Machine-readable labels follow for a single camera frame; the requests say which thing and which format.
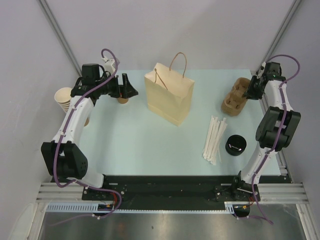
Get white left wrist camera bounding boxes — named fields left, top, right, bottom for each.
left=101, top=56, right=120, bottom=76

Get aluminium frame rail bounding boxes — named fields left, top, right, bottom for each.
left=36, top=183, right=309, bottom=204

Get white cable duct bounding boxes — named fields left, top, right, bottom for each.
left=46, top=201, right=237, bottom=216

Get brown paper coffee cup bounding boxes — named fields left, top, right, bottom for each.
left=117, top=97, right=129, bottom=104

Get cream paper takeout bag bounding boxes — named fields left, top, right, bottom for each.
left=144, top=63, right=195, bottom=126

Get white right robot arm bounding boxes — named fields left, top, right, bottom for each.
left=230, top=62, right=301, bottom=201

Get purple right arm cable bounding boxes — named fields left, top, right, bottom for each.
left=249, top=54, right=301, bottom=224

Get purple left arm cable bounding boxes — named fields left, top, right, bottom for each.
left=47, top=48, right=123, bottom=226

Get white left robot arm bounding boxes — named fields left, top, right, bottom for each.
left=41, top=58, right=139, bottom=200

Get brown pulp cup carrier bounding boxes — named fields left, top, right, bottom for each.
left=221, top=77, right=250, bottom=117

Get white wrapped straw pile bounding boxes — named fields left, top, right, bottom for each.
left=202, top=115, right=228, bottom=166

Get black lid stack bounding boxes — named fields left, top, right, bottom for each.
left=225, top=134, right=247, bottom=156

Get stack of paper cups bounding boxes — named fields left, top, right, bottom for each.
left=54, top=87, right=72, bottom=114

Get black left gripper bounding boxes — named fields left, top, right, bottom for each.
left=95, top=73, right=137, bottom=99

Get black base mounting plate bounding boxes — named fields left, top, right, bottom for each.
left=50, top=174, right=293, bottom=207

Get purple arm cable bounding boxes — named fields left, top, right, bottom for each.
left=249, top=54, right=301, bottom=224
left=47, top=48, right=123, bottom=226

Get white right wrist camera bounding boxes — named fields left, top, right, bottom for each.
left=255, top=61, right=266, bottom=79

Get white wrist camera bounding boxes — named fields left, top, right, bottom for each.
left=101, top=56, right=120, bottom=76
left=255, top=61, right=266, bottom=79

